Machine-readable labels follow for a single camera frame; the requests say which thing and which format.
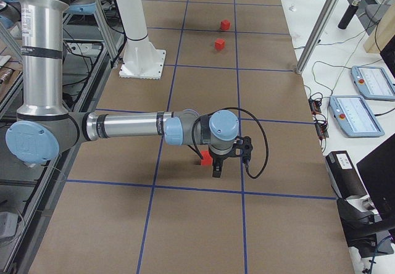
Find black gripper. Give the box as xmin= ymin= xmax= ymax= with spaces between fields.
xmin=209 ymin=136 xmax=253 ymax=178

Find red block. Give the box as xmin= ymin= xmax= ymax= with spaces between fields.
xmin=220 ymin=19 xmax=231 ymax=31
xmin=200 ymin=150 xmax=213 ymax=166
xmin=214 ymin=38 xmax=226 ymax=51

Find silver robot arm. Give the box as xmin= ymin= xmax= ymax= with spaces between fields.
xmin=6 ymin=0 xmax=253 ymax=178

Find small circuit board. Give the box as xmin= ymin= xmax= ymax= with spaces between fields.
xmin=309 ymin=98 xmax=322 ymax=115

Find black box with label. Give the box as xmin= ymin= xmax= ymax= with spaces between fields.
xmin=325 ymin=151 xmax=368 ymax=200

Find near teach pendant tablet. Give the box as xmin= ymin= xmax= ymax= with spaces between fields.
xmin=329 ymin=95 xmax=385 ymax=138

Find teach pendant tablet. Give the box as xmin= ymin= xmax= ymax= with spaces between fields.
xmin=329 ymin=95 xmax=385 ymax=138
xmin=351 ymin=66 xmax=394 ymax=101

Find black monitor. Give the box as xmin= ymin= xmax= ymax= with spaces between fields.
xmin=357 ymin=135 xmax=394 ymax=218

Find far teach pendant tablet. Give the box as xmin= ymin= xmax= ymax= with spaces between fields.
xmin=351 ymin=66 xmax=394 ymax=101

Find black water bottle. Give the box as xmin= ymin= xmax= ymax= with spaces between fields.
xmin=338 ymin=0 xmax=361 ymax=30

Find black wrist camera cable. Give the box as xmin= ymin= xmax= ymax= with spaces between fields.
xmin=191 ymin=107 xmax=270 ymax=179

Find white pedestal column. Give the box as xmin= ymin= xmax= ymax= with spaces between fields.
xmin=116 ymin=0 xmax=166 ymax=80

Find aluminium frame post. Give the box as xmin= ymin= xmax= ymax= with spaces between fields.
xmin=295 ymin=0 xmax=339 ymax=75

